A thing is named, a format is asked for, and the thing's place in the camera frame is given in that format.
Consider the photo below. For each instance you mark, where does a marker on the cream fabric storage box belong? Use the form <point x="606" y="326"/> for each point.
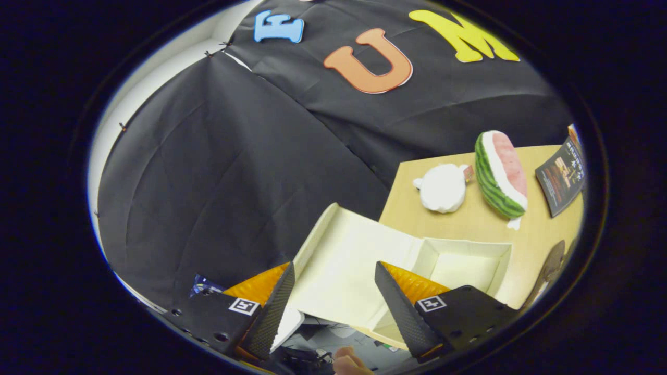
<point x="344" y="260"/>

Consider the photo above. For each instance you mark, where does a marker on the beige paperback book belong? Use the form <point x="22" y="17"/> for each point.
<point x="575" y="138"/>

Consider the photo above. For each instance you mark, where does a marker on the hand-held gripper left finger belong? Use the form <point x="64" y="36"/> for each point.
<point x="271" y="317"/>

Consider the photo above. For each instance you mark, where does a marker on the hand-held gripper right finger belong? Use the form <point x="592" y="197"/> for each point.
<point x="404" y="317"/>

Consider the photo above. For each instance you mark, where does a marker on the brown fuzzy slipper shoe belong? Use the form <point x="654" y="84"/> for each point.
<point x="544" y="273"/>

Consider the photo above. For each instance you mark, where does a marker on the watermelon slice plush toy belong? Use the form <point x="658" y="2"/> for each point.
<point x="497" y="177"/>

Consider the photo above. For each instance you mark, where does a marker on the white flat device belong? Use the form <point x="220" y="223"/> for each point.
<point x="287" y="327"/>

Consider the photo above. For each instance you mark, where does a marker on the blue printed packet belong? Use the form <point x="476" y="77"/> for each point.
<point x="206" y="285"/>

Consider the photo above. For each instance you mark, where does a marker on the black cover book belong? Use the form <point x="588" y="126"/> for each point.
<point x="561" y="179"/>

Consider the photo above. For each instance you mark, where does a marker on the white plush toy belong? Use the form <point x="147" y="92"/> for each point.
<point x="443" y="188"/>

